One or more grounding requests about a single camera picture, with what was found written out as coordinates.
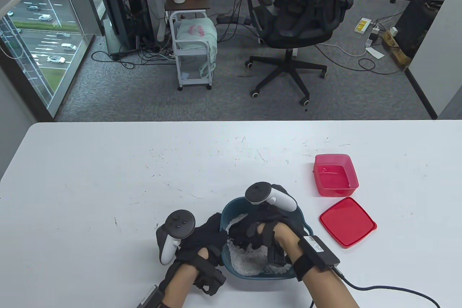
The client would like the white floor cable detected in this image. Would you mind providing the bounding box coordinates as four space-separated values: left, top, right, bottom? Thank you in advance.
318 43 369 57

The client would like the black case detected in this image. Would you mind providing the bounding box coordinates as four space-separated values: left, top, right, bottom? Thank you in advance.
395 0 439 59

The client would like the person's left hand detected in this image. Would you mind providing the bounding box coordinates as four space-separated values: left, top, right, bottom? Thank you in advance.
156 212 228 296

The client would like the brown cardboard box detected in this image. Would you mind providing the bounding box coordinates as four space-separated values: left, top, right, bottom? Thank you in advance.
382 31 412 67

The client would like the black computer tower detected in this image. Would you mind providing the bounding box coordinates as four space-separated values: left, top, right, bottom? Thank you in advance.
98 0 156 61

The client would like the white rice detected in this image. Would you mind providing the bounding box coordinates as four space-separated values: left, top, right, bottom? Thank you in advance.
226 213 293 276

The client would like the person's right forearm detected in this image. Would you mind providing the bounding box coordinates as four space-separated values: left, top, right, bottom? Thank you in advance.
274 223 359 308

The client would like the red container lid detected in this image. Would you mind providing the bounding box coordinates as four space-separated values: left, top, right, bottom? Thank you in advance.
319 197 378 249

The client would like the person's right hand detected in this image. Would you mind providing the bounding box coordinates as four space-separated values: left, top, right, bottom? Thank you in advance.
227 184 302 266

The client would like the black right wrist sensor box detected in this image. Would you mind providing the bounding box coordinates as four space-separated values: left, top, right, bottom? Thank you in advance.
298 235 340 272

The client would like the black right wrist strap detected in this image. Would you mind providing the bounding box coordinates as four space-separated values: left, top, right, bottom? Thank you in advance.
292 256 318 281

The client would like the grey left hand controller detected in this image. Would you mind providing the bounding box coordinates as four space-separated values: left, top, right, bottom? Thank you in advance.
159 210 196 266

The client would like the black office chair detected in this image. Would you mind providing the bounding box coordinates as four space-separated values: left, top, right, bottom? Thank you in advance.
245 0 354 107

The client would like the white yellow power strip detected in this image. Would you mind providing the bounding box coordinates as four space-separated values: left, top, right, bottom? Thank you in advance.
354 18 372 34

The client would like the white power strip with plugs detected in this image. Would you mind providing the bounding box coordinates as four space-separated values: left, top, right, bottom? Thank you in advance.
365 26 383 48

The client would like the grey right hand controller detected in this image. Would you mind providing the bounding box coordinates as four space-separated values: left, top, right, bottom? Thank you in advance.
245 182 297 213

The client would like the white rolling cart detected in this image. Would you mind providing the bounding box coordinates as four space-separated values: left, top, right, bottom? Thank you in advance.
165 0 213 91

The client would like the person's left forearm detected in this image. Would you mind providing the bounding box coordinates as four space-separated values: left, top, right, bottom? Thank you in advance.
161 263 201 308

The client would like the window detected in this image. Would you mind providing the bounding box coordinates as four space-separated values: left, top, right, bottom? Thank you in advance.
0 0 94 117

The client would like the thick black braided cable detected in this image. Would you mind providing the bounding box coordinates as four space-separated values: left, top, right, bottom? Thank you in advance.
330 266 441 308

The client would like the grey hand controller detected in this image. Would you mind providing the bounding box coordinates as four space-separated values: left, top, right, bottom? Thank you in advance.
159 210 196 266
245 182 297 213

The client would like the black wrist sensor box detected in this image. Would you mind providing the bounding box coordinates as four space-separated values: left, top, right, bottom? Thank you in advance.
298 235 340 272
136 285 161 308

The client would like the black left wrist sensor box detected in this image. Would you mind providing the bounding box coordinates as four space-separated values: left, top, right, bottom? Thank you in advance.
136 285 161 308

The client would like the red plastic container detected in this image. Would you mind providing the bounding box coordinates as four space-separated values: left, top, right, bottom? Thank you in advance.
313 153 359 197

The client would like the white plastic bag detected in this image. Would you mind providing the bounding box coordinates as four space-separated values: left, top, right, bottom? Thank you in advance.
175 19 218 79

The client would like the teal plastic basin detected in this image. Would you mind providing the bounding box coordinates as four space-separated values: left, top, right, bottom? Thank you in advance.
220 197 314 280

